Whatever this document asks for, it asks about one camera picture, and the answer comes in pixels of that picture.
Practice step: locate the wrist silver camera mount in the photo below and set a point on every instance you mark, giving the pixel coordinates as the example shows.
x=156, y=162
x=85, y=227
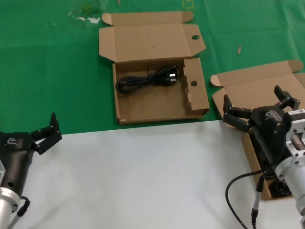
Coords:
x=2, y=173
x=295, y=128

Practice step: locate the open cardboard box round hole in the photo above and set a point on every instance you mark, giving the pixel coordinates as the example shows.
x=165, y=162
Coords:
x=152, y=105

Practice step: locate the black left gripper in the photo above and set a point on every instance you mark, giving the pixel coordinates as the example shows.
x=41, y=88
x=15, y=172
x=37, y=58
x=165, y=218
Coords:
x=16, y=152

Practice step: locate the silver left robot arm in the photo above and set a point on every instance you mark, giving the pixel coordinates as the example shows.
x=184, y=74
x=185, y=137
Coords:
x=7, y=205

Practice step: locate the white paper scrap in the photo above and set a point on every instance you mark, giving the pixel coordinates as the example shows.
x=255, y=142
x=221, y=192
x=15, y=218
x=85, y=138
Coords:
x=94, y=20

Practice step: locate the left wrist silver camera mount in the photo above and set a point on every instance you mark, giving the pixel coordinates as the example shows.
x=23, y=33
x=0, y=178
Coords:
x=2, y=173

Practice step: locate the green table mat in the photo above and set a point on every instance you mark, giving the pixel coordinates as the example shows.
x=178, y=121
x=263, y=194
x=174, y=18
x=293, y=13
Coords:
x=47, y=71

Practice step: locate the right wrist silver camera mount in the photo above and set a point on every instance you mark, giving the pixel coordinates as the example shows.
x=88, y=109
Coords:
x=295, y=128

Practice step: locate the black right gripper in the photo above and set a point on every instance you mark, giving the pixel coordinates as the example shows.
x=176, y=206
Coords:
x=268, y=131

